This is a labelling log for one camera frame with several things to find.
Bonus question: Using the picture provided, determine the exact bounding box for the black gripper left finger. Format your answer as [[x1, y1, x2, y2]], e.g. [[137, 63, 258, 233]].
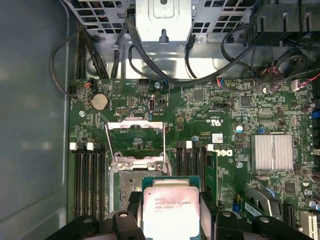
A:
[[44, 190, 146, 240]]

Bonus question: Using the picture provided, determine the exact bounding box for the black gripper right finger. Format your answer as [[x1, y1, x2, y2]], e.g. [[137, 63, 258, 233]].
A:
[[199, 191, 315, 240]]

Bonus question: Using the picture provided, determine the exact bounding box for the silver green CPU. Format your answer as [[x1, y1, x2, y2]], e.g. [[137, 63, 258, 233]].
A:
[[141, 176, 201, 240]]

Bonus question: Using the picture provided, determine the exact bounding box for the metal socket cover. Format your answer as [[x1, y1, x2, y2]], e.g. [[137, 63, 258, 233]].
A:
[[104, 117, 168, 163]]

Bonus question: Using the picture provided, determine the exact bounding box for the CPU socket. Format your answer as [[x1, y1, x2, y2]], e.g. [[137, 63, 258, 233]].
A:
[[108, 152, 173, 218]]

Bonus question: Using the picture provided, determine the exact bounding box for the black RAM slot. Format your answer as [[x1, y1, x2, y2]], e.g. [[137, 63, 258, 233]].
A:
[[86, 141, 99, 222], [184, 140, 193, 178], [69, 141, 82, 222], [175, 140, 184, 178], [95, 141, 108, 222], [78, 141, 90, 222], [193, 140, 202, 179], [201, 143, 215, 193]]

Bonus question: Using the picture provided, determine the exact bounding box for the black expansion slot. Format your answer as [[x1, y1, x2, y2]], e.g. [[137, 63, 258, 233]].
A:
[[282, 202, 296, 229]]

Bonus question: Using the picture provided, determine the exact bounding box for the white expansion slot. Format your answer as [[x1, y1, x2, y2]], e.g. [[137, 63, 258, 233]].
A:
[[299, 211, 316, 240]]

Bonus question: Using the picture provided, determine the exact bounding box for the black graphics card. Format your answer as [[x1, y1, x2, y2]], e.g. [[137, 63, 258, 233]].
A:
[[234, 186, 285, 223]]

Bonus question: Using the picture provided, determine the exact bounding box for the silver heat sink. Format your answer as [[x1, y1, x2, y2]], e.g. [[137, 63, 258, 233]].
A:
[[250, 133, 294, 173]]

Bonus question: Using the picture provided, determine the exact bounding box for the green motherboard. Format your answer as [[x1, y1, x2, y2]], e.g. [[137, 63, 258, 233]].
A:
[[67, 77, 320, 240]]

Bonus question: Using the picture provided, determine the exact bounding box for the round coin battery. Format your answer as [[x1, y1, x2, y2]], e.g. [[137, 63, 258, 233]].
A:
[[89, 92, 110, 112]]

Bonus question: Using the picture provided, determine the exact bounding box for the black PC case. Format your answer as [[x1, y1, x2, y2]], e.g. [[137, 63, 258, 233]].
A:
[[0, 0, 256, 240]]

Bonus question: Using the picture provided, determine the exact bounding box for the silver metal drive cage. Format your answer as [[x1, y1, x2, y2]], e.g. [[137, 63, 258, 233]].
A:
[[66, 0, 253, 50]]

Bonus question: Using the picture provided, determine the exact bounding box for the thick black wire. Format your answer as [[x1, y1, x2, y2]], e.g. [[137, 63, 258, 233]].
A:
[[124, 9, 253, 87]]

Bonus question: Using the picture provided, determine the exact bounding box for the black wire bundle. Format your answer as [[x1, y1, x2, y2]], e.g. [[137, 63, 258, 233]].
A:
[[76, 27, 110, 80]]

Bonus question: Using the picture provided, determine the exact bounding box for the thin black wire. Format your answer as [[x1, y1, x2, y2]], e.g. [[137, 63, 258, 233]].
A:
[[184, 33, 200, 79], [49, 24, 87, 98]]

